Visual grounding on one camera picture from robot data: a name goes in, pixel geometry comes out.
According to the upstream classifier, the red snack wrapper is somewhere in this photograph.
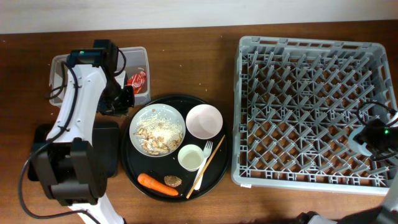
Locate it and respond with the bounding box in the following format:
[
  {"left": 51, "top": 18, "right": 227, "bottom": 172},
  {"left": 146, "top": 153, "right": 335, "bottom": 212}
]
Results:
[{"left": 127, "top": 70, "right": 148, "bottom": 95}]

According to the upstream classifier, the grey plate with food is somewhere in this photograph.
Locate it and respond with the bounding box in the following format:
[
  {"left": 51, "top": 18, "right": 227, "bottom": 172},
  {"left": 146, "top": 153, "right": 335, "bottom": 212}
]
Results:
[{"left": 128, "top": 103, "right": 186, "bottom": 157}]

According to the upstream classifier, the small white cup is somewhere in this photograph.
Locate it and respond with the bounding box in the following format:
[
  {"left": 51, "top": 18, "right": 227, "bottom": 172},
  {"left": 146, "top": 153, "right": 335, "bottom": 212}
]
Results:
[{"left": 177, "top": 144, "right": 204, "bottom": 172}]

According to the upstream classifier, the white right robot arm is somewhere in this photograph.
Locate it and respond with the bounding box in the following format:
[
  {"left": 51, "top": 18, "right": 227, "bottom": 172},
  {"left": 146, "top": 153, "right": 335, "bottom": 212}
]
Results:
[{"left": 292, "top": 111, "right": 397, "bottom": 224}]

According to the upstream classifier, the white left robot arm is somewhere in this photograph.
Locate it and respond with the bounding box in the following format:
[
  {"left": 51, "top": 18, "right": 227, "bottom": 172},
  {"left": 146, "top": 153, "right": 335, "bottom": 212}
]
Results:
[{"left": 20, "top": 40, "right": 135, "bottom": 223}]

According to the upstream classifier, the clear plastic waste bin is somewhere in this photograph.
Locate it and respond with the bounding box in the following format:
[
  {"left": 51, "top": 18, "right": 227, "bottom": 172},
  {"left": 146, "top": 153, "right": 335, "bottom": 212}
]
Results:
[{"left": 49, "top": 47, "right": 150, "bottom": 106}]

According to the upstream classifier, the grey plastic dishwasher rack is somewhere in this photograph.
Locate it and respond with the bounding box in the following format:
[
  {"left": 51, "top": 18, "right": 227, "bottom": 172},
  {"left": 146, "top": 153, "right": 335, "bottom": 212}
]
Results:
[{"left": 231, "top": 36, "right": 397, "bottom": 196}]

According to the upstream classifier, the black rectangular tray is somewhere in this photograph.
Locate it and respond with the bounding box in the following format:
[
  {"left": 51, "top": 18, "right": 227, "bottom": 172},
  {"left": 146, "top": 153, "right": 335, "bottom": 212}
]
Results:
[{"left": 30, "top": 121, "right": 120, "bottom": 178}]

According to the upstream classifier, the round black tray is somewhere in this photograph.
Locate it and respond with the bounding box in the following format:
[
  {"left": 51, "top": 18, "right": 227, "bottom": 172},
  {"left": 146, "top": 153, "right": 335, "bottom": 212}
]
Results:
[{"left": 120, "top": 94, "right": 233, "bottom": 203}]

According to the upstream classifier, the orange carrot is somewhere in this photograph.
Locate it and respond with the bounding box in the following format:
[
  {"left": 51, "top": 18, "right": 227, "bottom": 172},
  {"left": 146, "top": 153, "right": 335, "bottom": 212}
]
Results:
[{"left": 137, "top": 173, "right": 178, "bottom": 197}]

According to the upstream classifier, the brown cookie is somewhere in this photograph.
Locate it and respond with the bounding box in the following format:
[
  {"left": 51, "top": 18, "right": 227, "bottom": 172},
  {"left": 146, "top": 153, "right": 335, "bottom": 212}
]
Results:
[{"left": 164, "top": 175, "right": 182, "bottom": 188}]

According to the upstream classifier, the white plastic fork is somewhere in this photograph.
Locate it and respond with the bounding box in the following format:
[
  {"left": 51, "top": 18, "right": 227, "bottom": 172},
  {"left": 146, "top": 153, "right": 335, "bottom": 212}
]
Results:
[{"left": 194, "top": 141, "right": 213, "bottom": 190}]

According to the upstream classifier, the wooden chopstick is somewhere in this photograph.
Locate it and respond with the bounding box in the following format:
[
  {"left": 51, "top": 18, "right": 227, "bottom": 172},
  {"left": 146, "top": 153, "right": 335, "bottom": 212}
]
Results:
[{"left": 186, "top": 135, "right": 226, "bottom": 199}]

